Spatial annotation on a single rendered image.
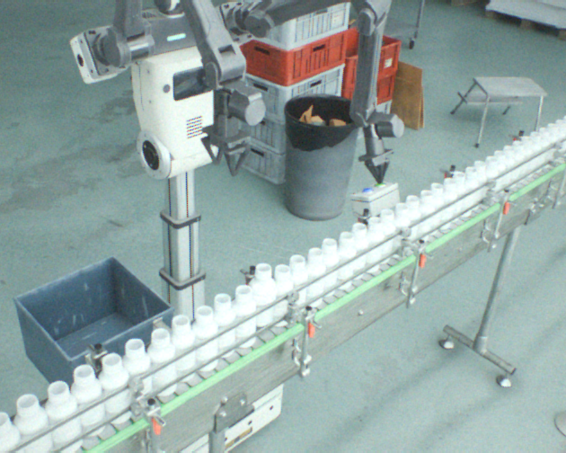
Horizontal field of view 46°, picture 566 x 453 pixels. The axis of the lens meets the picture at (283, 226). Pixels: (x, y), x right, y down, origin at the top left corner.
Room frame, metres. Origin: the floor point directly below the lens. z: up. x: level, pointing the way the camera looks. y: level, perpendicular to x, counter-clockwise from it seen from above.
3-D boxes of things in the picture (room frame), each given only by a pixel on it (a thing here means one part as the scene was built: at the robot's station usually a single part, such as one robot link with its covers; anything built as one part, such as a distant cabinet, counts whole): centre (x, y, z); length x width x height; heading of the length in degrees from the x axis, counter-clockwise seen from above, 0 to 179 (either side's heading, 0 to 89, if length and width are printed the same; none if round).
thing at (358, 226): (1.52, -0.21, 1.08); 0.06 x 0.06 x 0.17
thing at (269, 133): (4.06, 0.01, 0.33); 0.61 x 0.41 x 0.22; 141
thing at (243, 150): (1.36, 0.13, 1.44); 0.07 x 0.07 x 0.09; 46
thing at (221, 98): (1.37, 0.14, 1.57); 0.07 x 0.06 x 0.07; 47
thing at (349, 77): (4.64, -0.41, 0.55); 0.61 x 0.41 x 0.22; 138
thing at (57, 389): (0.88, 0.41, 1.08); 0.06 x 0.06 x 0.17
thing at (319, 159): (3.49, -0.19, 0.32); 0.45 x 0.45 x 0.64
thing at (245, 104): (1.35, 0.11, 1.61); 0.12 x 0.09 x 0.12; 47
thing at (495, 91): (4.79, -1.56, 0.21); 0.61 x 0.47 x 0.41; 9
